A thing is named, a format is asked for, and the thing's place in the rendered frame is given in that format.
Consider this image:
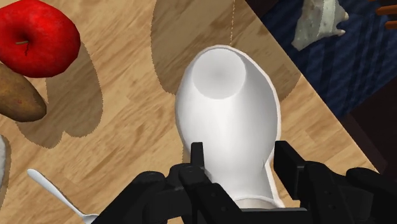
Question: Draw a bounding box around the brown wooden chair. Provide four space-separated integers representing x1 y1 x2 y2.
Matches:
368 0 397 31

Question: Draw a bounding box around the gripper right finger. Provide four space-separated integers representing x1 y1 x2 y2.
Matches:
273 140 397 224

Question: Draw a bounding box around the red apple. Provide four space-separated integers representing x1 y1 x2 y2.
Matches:
0 0 81 79

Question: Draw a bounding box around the pale seashell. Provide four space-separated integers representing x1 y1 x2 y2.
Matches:
291 0 350 52

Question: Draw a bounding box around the brown potato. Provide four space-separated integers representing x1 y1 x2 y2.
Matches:
0 63 48 123

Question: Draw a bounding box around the white spoon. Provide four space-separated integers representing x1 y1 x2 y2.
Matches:
27 168 99 224

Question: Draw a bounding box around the white plate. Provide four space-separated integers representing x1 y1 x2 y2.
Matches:
0 135 7 190

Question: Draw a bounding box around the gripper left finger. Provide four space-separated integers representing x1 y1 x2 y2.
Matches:
92 141 246 224

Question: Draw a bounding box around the white cup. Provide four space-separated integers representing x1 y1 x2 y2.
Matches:
174 45 286 210

